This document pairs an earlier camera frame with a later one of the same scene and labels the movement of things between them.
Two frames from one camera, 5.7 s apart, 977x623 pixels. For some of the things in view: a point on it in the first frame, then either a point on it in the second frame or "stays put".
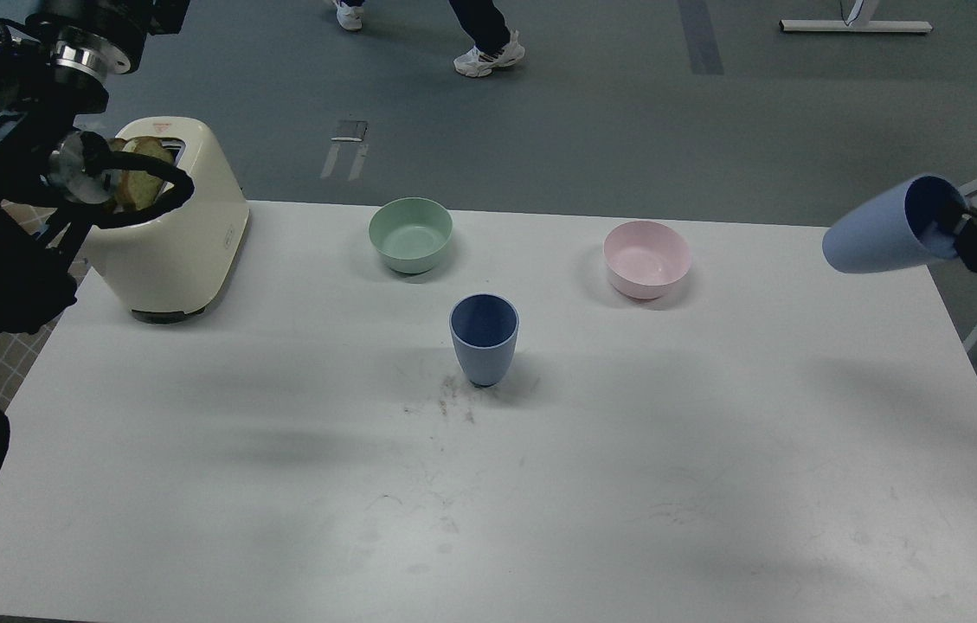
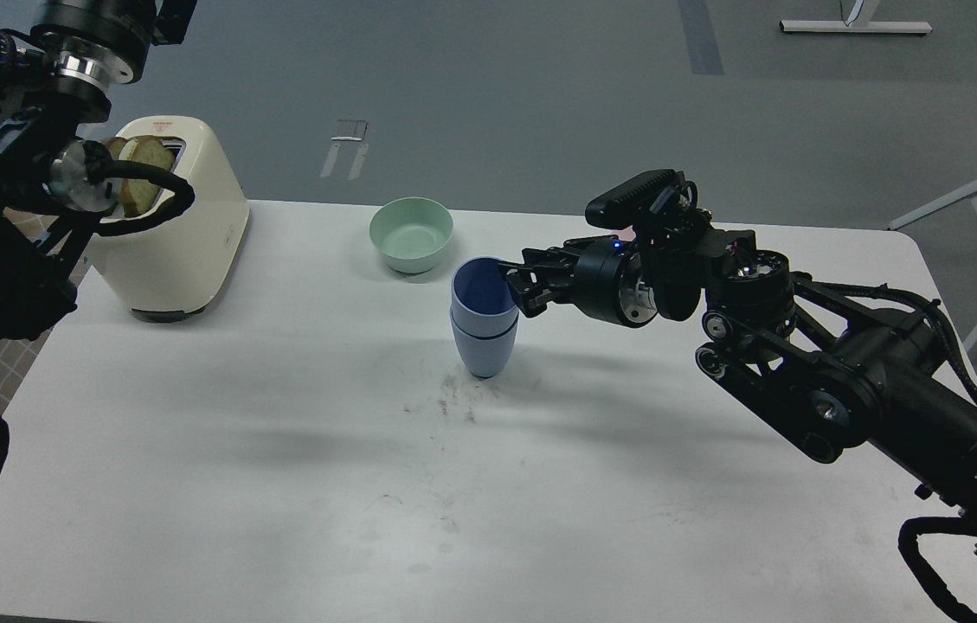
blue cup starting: x=485 y=326 stays put
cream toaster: x=169 y=269 stays put
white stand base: x=863 y=23 stays put
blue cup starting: x=915 y=223 to x=483 y=299
